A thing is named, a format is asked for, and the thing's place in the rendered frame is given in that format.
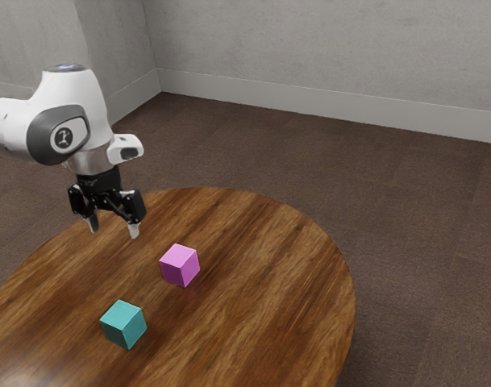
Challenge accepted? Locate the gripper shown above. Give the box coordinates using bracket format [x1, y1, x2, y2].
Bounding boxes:
[67, 165, 148, 239]

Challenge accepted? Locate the pink block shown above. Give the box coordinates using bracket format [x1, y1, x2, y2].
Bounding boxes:
[158, 243, 201, 289]

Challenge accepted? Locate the teal block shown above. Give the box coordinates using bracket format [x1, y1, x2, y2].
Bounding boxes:
[98, 298, 148, 352]

